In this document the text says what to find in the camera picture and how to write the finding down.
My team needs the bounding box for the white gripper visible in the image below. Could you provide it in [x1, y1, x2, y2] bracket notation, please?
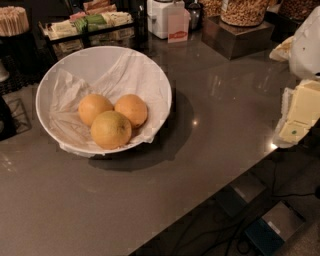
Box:
[269, 6, 320, 148]

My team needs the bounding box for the orange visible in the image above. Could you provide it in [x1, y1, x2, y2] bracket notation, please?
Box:
[78, 94, 113, 126]
[114, 94, 148, 129]
[91, 111, 132, 150]

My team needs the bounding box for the white bowl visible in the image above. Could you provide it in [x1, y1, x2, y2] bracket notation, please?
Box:
[35, 45, 173, 158]

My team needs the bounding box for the metal box stand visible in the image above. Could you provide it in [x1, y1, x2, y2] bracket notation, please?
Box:
[202, 16, 274, 60]

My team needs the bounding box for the dark cereal jar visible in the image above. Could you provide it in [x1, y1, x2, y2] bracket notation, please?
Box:
[278, 0, 320, 21]

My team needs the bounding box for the glass cereal jar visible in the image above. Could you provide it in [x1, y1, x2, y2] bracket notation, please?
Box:
[220, 0, 270, 27]

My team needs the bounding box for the small white sign card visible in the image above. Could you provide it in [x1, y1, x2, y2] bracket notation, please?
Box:
[168, 9, 189, 43]

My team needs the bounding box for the grey floor box far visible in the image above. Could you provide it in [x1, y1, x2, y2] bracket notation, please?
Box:
[215, 173, 266, 217]

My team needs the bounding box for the grey floor box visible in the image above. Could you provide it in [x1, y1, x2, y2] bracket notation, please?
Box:
[215, 173, 266, 217]
[244, 201, 305, 256]

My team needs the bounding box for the white appliance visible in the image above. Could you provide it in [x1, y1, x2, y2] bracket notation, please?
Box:
[147, 0, 189, 40]

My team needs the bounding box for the white paper liner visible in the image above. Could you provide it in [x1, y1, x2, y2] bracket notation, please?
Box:
[48, 49, 171, 158]

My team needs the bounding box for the grey floor box near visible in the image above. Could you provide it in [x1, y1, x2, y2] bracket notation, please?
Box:
[244, 201, 305, 256]

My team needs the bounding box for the black tea bag rack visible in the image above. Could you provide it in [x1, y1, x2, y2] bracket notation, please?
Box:
[38, 0, 148, 59]

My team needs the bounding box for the wooden stir sticks cup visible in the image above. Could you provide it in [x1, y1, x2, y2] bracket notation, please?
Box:
[0, 6, 29, 37]

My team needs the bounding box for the black wire basket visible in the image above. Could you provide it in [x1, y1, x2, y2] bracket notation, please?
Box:
[0, 96, 32, 141]

